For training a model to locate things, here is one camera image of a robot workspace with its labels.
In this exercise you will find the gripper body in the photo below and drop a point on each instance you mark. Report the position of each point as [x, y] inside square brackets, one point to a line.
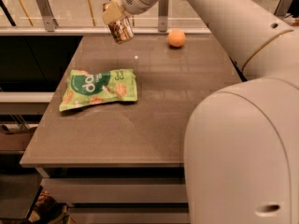
[131, 0]

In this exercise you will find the orange patterned soda can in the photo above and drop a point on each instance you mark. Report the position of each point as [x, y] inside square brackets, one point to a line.
[121, 30]

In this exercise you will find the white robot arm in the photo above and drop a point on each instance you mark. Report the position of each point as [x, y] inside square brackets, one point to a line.
[241, 148]

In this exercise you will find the orange ball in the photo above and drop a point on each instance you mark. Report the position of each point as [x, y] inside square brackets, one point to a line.
[176, 38]

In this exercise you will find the green snack bag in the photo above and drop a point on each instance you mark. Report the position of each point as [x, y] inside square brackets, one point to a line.
[84, 89]

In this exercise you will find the grey table drawer unit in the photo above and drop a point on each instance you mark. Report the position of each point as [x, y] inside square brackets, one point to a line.
[122, 163]

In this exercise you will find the cardboard box at left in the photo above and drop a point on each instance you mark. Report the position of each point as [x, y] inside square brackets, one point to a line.
[15, 140]

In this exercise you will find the middle metal railing bracket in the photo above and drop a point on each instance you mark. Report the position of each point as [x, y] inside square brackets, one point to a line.
[163, 15]

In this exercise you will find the metal railing bracket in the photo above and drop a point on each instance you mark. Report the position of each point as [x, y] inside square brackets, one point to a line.
[50, 23]
[163, 15]
[282, 8]

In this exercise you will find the left metal railing bracket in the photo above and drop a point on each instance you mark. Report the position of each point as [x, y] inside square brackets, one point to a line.
[50, 23]

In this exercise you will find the right metal railing bracket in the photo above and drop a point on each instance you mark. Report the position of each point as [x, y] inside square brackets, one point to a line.
[282, 8]

